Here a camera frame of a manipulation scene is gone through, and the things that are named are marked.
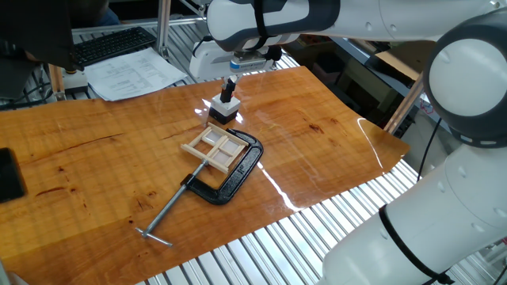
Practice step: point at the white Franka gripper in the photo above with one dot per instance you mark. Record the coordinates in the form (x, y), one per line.
(206, 63)

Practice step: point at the miniature wooden sliding window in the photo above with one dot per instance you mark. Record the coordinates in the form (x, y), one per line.
(218, 147)

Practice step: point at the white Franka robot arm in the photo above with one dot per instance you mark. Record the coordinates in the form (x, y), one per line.
(455, 221)

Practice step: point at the grey box with red button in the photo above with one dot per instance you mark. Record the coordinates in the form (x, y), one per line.
(223, 111)

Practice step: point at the black C-clamp with steel screw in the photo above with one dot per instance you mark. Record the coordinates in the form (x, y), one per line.
(237, 174)

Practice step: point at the printed paper sheets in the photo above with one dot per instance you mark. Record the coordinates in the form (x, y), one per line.
(130, 73)

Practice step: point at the black keyboard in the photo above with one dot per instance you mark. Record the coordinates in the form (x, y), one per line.
(113, 43)

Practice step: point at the seated person in jeans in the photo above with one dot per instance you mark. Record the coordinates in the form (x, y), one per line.
(105, 17)

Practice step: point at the small white box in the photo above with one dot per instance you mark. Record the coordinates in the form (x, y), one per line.
(75, 82)

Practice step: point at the wood-grain mat sheet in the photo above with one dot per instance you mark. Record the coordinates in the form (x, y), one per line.
(99, 178)

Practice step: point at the wooden slats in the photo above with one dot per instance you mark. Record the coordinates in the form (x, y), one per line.
(402, 107)

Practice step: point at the thin wooden stick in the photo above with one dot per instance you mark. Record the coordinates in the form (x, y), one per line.
(56, 81)

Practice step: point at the brown cardboard box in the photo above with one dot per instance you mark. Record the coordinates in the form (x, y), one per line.
(404, 59)

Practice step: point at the large dark monitor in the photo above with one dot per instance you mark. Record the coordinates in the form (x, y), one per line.
(35, 31)

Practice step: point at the flat black device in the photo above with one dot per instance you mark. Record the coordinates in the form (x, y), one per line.
(10, 176)

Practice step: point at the silver gripper mount bracket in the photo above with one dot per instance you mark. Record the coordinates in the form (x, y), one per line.
(247, 65)

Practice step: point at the aluminium frame post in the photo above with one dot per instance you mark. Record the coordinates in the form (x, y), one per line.
(163, 23)

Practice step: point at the aluminium frame rail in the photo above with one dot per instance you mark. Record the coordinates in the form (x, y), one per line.
(119, 24)

